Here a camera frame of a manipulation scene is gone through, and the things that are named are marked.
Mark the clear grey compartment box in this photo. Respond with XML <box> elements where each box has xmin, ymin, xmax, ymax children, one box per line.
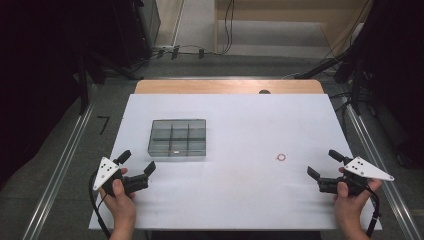
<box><xmin>147</xmin><ymin>118</ymin><xmax>208</xmax><ymax>159</ymax></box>

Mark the black stand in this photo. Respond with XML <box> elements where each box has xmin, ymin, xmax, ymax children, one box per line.
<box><xmin>74</xmin><ymin>46</ymin><xmax>143</xmax><ymax>116</ymax></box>

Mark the wooden table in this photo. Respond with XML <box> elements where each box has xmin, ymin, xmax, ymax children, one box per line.
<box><xmin>133</xmin><ymin>78</ymin><xmax>325</xmax><ymax>95</ymax></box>

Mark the white table cover board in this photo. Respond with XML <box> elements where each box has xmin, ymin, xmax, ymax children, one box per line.
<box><xmin>88</xmin><ymin>93</ymin><xmax>383</xmax><ymax>232</ymax></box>

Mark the person's left hand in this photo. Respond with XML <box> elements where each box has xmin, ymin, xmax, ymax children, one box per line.
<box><xmin>99</xmin><ymin>167</ymin><xmax>138</xmax><ymax>222</ymax></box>

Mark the grey cabinet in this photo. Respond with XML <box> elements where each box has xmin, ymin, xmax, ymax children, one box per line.
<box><xmin>135</xmin><ymin>0</ymin><xmax>162</xmax><ymax>62</ymax></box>

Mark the metal floor rail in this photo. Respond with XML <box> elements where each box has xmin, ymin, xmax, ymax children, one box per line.
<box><xmin>344</xmin><ymin>101</ymin><xmax>424</xmax><ymax>240</ymax></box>
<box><xmin>20</xmin><ymin>99</ymin><xmax>97</xmax><ymax>240</ymax></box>

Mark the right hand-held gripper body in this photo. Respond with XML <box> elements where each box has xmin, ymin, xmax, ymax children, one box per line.
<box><xmin>316</xmin><ymin>155</ymin><xmax>395</xmax><ymax>197</ymax></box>

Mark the beige wooden step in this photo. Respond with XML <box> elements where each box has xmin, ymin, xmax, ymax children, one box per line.
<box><xmin>214</xmin><ymin>0</ymin><xmax>372</xmax><ymax>58</ymax></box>

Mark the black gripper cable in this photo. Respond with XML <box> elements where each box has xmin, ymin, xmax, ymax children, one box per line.
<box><xmin>364</xmin><ymin>184</ymin><xmax>382</xmax><ymax>239</ymax></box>
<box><xmin>88</xmin><ymin>169</ymin><xmax>112</xmax><ymax>240</ymax></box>

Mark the black hanging cable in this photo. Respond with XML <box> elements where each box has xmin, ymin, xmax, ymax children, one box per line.
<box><xmin>221</xmin><ymin>0</ymin><xmax>236</xmax><ymax>55</ymax></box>

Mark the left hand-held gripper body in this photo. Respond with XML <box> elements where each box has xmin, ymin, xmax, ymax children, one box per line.
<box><xmin>92</xmin><ymin>156</ymin><xmax>150</xmax><ymax>198</ymax></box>

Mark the person's right hand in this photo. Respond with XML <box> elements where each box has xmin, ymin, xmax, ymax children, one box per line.
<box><xmin>332</xmin><ymin>166</ymin><xmax>383</xmax><ymax>228</ymax></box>

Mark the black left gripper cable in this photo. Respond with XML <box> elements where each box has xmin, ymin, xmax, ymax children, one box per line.
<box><xmin>88</xmin><ymin>169</ymin><xmax>112</xmax><ymax>240</ymax></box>

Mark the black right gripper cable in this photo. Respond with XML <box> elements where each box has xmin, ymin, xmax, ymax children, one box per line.
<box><xmin>364</xmin><ymin>184</ymin><xmax>382</xmax><ymax>239</ymax></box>

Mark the black floor bar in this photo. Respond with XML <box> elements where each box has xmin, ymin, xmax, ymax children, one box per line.
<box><xmin>293</xmin><ymin>57</ymin><xmax>343</xmax><ymax>80</ymax></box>

